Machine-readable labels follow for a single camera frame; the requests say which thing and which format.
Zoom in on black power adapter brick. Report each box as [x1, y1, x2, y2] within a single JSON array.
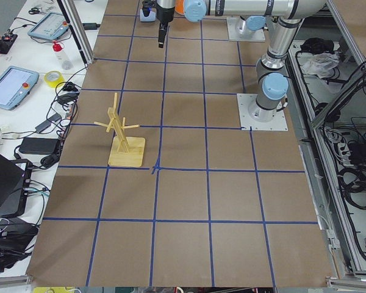
[[19, 137, 59, 155]]

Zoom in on white crumpled cloth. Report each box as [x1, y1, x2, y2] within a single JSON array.
[[302, 52, 340, 79]]

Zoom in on small black charger brick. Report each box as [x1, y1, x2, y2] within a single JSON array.
[[35, 113, 62, 134]]

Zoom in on yellow tape roll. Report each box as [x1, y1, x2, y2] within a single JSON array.
[[44, 70, 65, 88]]

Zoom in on orange can with silver lid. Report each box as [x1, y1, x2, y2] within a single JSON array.
[[175, 0, 184, 15]]

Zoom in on black laptop computer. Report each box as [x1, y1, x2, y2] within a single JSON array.
[[0, 154, 32, 219]]

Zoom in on light blue plastic cup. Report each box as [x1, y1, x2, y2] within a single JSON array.
[[140, 8, 156, 23]]

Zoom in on upper blue teach pendant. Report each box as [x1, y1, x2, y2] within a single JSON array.
[[27, 12, 69, 41]]

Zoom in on red capped squeeze bottle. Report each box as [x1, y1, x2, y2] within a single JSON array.
[[52, 41, 73, 70]]

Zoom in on lower blue teach pendant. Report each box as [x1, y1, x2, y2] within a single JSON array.
[[0, 66, 39, 110]]

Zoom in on blue teach pendant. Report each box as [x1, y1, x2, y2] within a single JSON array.
[[0, 66, 39, 110], [27, 12, 69, 41]]

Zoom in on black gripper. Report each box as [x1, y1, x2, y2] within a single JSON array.
[[156, 0, 174, 48]]

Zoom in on aluminium frame post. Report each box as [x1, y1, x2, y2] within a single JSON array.
[[57, 0, 94, 65]]

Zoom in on wooden cup tree stand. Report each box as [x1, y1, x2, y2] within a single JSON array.
[[94, 93, 146, 167]]

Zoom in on black scissors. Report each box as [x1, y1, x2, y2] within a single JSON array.
[[28, 7, 41, 15]]

